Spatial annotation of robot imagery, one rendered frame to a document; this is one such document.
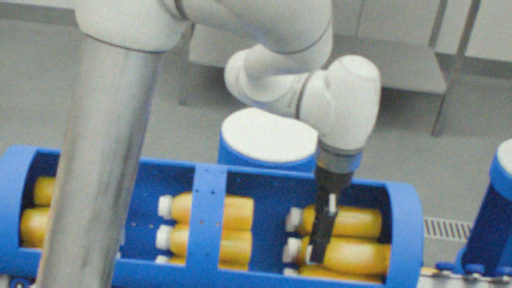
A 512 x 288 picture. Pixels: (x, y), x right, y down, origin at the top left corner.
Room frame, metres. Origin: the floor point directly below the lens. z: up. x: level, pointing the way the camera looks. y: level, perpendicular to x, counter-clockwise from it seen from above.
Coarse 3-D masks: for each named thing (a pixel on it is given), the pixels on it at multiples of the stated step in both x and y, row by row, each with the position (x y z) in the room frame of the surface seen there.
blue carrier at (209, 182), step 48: (0, 192) 1.09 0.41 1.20; (144, 192) 1.31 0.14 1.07; (192, 192) 1.12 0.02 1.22; (240, 192) 1.30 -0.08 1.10; (288, 192) 1.30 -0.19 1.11; (384, 192) 1.29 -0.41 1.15; (0, 240) 1.04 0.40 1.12; (144, 240) 1.24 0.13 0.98; (192, 240) 1.05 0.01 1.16; (384, 240) 1.28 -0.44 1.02
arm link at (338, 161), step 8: (320, 144) 1.09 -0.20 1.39; (320, 152) 1.09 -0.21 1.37; (328, 152) 1.07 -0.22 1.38; (336, 152) 1.07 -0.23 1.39; (344, 152) 1.07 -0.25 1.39; (352, 152) 1.07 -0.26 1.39; (360, 152) 1.08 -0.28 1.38; (320, 160) 1.08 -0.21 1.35; (328, 160) 1.07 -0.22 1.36; (336, 160) 1.07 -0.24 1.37; (344, 160) 1.07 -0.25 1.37; (352, 160) 1.07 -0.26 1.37; (328, 168) 1.07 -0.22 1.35; (336, 168) 1.07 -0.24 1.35; (344, 168) 1.07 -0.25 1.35; (352, 168) 1.07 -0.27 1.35
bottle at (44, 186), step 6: (36, 180) 1.22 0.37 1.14; (42, 180) 1.22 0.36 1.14; (48, 180) 1.22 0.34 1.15; (54, 180) 1.22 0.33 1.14; (36, 186) 1.20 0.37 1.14; (42, 186) 1.20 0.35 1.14; (48, 186) 1.21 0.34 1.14; (54, 186) 1.21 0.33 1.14; (36, 192) 1.19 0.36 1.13; (42, 192) 1.20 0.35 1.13; (48, 192) 1.20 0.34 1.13; (36, 198) 1.19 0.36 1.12; (42, 198) 1.19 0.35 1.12; (48, 198) 1.19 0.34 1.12; (36, 204) 1.19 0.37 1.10; (42, 204) 1.19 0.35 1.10; (48, 204) 1.19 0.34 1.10
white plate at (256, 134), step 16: (240, 112) 1.78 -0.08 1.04; (256, 112) 1.79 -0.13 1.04; (224, 128) 1.68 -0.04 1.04; (240, 128) 1.69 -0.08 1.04; (256, 128) 1.70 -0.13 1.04; (272, 128) 1.71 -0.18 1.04; (288, 128) 1.72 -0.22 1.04; (304, 128) 1.73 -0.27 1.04; (240, 144) 1.61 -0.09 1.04; (256, 144) 1.62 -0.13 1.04; (272, 144) 1.62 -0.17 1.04; (288, 144) 1.63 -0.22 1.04; (304, 144) 1.64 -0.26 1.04; (272, 160) 1.55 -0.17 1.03; (288, 160) 1.56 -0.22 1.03
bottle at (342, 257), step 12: (336, 252) 1.10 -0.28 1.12; (348, 252) 1.10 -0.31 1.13; (360, 252) 1.10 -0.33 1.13; (372, 252) 1.10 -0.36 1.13; (384, 252) 1.10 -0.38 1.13; (324, 264) 1.09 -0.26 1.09; (336, 264) 1.08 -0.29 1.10; (348, 264) 1.08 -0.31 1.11; (360, 264) 1.08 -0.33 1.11; (372, 264) 1.08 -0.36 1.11; (384, 264) 1.08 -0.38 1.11; (384, 276) 1.09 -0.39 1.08
